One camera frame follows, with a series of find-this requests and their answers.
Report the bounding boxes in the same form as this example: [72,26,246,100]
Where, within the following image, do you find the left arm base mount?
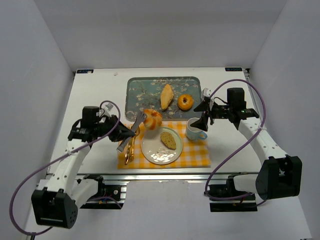
[71,174,127,210]

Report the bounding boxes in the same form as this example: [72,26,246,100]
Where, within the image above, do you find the round twisted bread roll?
[143,109,163,130]

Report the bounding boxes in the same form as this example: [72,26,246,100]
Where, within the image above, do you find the yellow checkered placemat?
[117,121,211,169]

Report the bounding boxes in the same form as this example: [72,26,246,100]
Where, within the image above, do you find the white and blue cup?
[185,117,208,141]

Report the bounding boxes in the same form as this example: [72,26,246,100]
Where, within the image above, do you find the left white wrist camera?
[99,102,114,118]

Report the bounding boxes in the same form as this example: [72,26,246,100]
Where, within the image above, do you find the gold knife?
[126,139,134,161]

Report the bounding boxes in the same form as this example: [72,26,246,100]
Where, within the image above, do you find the blue floral tray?
[125,76,202,122]

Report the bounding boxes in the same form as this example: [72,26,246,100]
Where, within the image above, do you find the metal serving tongs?
[117,111,147,153]

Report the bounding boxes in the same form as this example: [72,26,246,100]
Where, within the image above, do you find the white and green plate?
[141,126,183,166]

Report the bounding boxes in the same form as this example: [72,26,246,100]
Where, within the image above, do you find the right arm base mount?
[204,174,258,213]

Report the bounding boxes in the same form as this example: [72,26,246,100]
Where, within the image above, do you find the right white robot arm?
[191,87,302,200]

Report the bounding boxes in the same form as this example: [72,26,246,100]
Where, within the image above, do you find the left blue corner label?
[76,69,94,74]

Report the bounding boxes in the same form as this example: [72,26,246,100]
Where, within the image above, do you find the blue corner label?
[76,69,94,74]
[224,67,243,72]

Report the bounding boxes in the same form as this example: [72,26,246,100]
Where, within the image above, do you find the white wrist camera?
[99,102,114,118]
[201,87,214,109]

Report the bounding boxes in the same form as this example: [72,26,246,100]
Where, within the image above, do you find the brown seeded bread slice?
[160,131,177,150]

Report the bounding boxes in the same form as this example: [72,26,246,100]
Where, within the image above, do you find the orange ring donut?
[177,94,194,111]

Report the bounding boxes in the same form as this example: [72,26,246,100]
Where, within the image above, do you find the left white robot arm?
[31,101,134,229]

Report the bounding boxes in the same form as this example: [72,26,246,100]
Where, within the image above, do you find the long pale bread loaf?
[160,84,174,111]

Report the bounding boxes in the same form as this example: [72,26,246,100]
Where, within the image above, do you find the gold spoon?
[128,127,140,163]

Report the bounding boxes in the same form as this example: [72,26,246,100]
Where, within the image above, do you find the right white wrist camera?
[201,87,214,109]

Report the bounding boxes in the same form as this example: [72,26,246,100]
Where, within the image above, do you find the right blue corner label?
[224,67,243,72]

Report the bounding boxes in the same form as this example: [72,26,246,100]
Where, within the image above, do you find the aluminium front rail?
[47,172,261,187]

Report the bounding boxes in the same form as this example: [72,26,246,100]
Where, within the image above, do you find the gold fork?
[124,143,131,165]

